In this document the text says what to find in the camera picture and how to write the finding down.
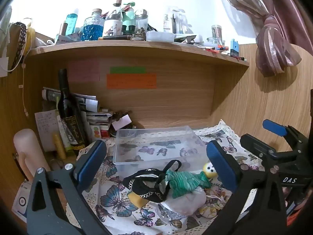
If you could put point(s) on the clear corked bottle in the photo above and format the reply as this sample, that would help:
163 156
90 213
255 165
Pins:
113 22

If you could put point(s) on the mauve striped curtain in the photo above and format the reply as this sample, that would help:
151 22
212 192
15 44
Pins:
273 41

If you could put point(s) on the rolled magazines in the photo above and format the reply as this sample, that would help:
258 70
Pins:
80 100

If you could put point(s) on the white printed paper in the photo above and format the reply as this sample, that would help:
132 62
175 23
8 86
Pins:
22 200

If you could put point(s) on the pale pink card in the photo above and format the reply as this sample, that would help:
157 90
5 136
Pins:
122 122

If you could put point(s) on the yellow candle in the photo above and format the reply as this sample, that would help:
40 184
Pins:
60 146

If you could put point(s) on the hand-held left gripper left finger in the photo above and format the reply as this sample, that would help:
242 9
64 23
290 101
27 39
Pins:
97 153

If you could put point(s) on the green pleated scrunchie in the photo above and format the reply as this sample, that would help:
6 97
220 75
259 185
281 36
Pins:
183 183

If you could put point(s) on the wooden shelf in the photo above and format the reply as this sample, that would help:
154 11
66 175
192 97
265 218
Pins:
146 51

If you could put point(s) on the pale pink cylindrical bottle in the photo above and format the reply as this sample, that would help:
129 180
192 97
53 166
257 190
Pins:
27 146

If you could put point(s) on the butterfly print tablecloth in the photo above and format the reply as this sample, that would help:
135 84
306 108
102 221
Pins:
115 197

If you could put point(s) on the dark wine bottle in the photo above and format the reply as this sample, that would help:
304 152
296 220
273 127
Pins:
71 120

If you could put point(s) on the floral fabric pouch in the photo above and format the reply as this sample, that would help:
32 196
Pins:
213 206

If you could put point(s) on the green sticky note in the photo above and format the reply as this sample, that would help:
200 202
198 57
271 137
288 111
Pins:
127 70

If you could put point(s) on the clear plastic wrapper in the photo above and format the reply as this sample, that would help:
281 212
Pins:
168 215

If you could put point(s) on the white fabric pouch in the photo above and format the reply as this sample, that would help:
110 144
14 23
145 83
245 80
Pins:
185 203

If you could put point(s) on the pink sticky note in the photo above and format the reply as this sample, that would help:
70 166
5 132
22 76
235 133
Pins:
84 71

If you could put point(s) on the clear tumbler with metal lid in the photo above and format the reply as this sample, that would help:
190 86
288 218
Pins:
141 20

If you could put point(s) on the clear plastic container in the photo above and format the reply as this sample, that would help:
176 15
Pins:
127 156

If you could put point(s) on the bunch of pens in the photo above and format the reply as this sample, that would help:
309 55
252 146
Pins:
216 48

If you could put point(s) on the blue and black stamp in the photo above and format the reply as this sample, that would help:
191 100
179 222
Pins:
234 47

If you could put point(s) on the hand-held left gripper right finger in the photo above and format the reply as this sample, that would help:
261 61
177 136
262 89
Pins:
220 162

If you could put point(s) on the yellow round soft toy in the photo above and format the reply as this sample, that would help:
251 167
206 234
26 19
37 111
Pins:
209 170

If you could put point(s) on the orange sticky note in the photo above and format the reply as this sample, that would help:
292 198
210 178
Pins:
132 81

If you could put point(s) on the clear acrylic organizer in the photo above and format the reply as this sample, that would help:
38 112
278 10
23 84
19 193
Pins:
176 20

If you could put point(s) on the handwritten paper note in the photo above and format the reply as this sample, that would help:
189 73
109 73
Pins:
45 127

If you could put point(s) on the stack of small boxes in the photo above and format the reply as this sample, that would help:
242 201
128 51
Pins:
97 120

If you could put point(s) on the black lace headband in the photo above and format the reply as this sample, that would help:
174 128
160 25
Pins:
20 41

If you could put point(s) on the white plastic box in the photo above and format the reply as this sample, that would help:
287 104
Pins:
160 36

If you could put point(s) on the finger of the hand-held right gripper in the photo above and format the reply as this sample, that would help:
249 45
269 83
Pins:
255 144
275 127

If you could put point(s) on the black binder clip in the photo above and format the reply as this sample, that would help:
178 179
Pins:
190 40

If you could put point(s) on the glass jar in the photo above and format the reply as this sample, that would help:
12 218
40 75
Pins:
217 34

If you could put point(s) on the glass bottle with blue liquid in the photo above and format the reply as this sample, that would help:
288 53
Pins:
92 29

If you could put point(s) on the green pump bottle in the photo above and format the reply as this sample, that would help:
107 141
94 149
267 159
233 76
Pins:
128 17

